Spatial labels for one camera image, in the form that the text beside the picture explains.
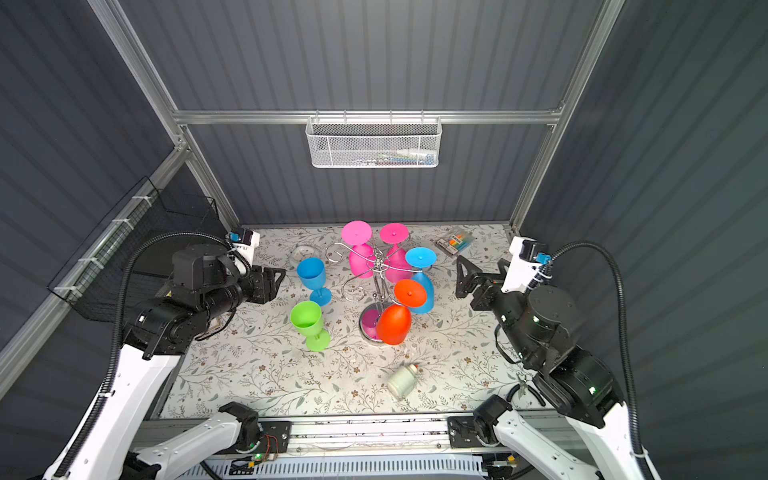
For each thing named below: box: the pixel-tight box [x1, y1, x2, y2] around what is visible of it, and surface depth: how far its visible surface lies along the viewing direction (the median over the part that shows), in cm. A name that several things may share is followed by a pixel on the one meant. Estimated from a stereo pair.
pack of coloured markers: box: [435, 234, 472, 255], surface depth 115 cm
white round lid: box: [288, 244, 325, 267], surface depth 110 cm
